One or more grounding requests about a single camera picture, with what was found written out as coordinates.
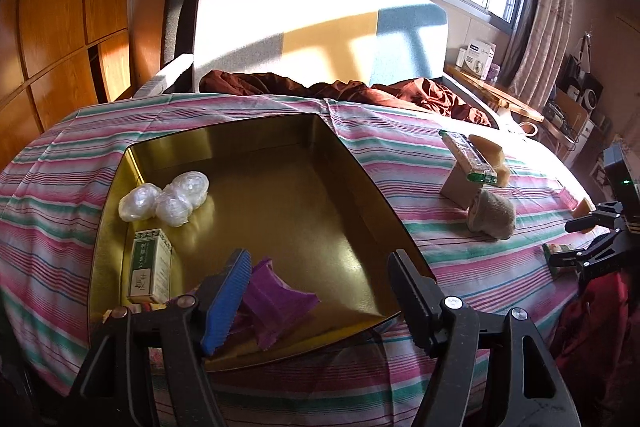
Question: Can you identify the large yellow sponge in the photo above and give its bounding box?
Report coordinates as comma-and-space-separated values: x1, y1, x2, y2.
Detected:
467, 134, 512, 188

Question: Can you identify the clear cracker packet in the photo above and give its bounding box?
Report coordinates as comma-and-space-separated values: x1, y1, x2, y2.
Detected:
439, 130, 498, 185

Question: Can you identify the white carton box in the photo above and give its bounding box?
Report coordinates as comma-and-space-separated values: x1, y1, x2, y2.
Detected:
457, 39, 497, 80

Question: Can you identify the beige round roll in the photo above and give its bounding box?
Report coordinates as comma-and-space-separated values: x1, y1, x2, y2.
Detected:
466, 188, 517, 241

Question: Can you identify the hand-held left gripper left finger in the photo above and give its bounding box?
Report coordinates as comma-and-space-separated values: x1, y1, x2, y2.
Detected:
65, 248, 253, 427

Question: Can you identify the padded bed headboard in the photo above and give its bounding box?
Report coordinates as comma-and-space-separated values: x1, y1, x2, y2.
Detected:
192, 0, 448, 95

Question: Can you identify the cardboard box of clutter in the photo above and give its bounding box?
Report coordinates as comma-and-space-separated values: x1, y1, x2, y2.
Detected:
542, 84, 598, 148

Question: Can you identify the red clothing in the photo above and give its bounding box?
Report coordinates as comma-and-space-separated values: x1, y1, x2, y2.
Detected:
550, 269, 640, 427

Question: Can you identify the brown blanket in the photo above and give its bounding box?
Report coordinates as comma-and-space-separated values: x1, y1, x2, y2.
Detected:
199, 69, 493, 128

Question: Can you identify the patterned drape curtain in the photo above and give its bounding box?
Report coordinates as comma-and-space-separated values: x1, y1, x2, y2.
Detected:
505, 0, 576, 110

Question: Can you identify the striped bedsheet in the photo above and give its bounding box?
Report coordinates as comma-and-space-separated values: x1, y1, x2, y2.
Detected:
0, 92, 601, 427

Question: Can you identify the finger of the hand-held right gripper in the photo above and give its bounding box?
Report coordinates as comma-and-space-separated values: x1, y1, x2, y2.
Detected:
544, 232, 631, 280
565, 201, 628, 234

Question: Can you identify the gold tin box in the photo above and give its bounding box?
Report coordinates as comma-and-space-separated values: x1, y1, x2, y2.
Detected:
89, 113, 437, 373

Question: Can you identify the grey box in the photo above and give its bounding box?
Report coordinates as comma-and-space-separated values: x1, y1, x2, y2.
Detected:
440, 159, 483, 210

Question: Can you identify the white plastic ball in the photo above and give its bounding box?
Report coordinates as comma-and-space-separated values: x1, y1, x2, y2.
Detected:
155, 192, 193, 228
118, 184, 162, 223
170, 170, 210, 208

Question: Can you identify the purple packet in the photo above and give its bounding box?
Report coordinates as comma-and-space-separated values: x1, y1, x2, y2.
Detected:
242, 257, 321, 350

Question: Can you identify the small pale packet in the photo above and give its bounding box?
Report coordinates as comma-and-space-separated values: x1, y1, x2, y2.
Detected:
542, 243, 573, 278

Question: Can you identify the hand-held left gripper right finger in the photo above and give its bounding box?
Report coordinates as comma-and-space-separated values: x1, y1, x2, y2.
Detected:
387, 249, 581, 427

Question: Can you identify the wooden ledge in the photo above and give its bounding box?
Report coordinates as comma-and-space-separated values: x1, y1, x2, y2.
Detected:
444, 64, 545, 122

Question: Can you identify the small green white box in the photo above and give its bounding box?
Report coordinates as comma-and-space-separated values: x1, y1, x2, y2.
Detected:
126, 228, 173, 304

